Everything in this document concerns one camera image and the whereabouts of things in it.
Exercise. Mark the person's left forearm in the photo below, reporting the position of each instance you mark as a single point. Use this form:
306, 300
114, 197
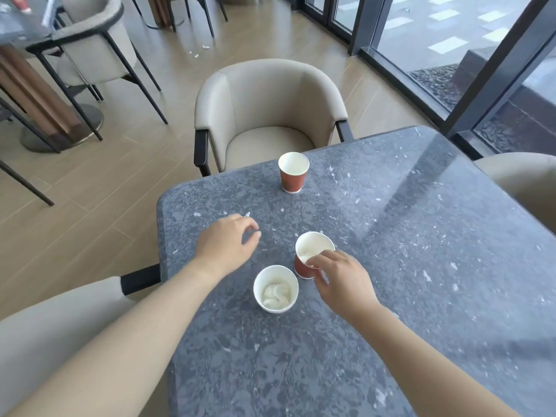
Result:
130, 338

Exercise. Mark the dark stone block outside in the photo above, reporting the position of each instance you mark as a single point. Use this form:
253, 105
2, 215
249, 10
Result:
517, 95

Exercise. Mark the person's left hand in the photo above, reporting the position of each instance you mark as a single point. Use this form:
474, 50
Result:
226, 241

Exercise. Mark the dark table with wooden pedestal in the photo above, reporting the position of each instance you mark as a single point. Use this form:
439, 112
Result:
30, 82

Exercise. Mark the person's right forearm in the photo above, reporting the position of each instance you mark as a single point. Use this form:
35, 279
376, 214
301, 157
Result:
425, 369

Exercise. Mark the red paper cup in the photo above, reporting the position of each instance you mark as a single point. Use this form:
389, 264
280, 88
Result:
309, 247
294, 175

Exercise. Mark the dark window frame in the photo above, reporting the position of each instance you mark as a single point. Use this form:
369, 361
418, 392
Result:
486, 82

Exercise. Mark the person's right hand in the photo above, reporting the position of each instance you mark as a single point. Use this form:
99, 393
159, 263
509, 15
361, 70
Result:
345, 286

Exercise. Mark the white paper cup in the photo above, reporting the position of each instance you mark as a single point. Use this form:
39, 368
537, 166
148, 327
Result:
276, 290

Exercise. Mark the person's right thumb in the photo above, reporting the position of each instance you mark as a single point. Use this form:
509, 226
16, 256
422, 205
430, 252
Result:
318, 260

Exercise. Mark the white paper scraps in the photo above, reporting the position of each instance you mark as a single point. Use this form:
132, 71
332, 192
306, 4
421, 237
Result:
200, 50

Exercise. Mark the crumpled white tissue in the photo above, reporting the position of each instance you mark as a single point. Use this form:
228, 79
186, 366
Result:
276, 296

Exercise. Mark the black metal chair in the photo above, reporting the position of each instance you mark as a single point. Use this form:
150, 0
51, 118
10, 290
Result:
197, 8

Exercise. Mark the beige armchair with black legs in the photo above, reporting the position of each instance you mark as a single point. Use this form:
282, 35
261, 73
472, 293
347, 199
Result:
93, 43

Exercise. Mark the person's left thumb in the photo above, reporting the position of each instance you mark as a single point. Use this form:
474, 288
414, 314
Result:
253, 238

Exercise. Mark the beige armchair with black arms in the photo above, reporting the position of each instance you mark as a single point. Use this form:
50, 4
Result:
269, 112
56, 334
527, 182

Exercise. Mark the black chair legs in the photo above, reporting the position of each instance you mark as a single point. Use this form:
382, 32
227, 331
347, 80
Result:
26, 182

